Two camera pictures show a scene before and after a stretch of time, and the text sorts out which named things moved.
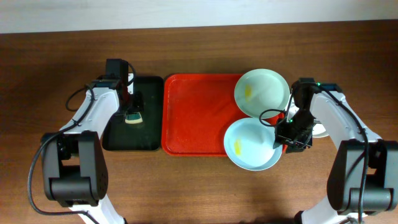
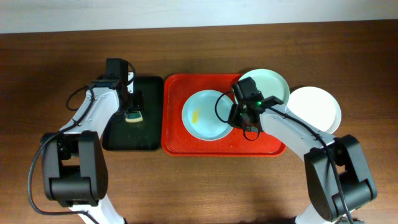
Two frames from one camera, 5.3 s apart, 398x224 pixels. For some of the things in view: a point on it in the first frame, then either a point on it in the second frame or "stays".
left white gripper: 135,106 stays
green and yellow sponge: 133,117 stays
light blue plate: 249,144 to 205,115
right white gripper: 285,137 to 235,120
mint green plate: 260,90 stays
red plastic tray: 197,111 stays
